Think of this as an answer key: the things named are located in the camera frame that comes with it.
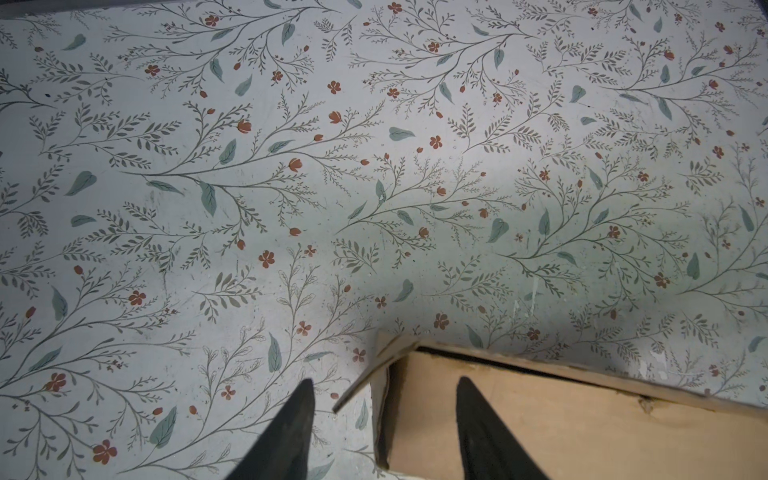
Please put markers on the floral patterned table mat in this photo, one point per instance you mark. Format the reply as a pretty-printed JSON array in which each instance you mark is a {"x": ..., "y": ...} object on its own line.
[{"x": 204, "y": 202}]

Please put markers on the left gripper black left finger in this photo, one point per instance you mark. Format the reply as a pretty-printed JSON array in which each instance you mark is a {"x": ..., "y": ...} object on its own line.
[{"x": 282, "y": 450}]

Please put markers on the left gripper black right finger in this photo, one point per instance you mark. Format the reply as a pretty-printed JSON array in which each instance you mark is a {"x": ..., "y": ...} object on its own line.
[{"x": 488, "y": 448}]

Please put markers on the brown cardboard box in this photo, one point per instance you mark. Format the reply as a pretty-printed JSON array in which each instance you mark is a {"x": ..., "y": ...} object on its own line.
[{"x": 574, "y": 423}]

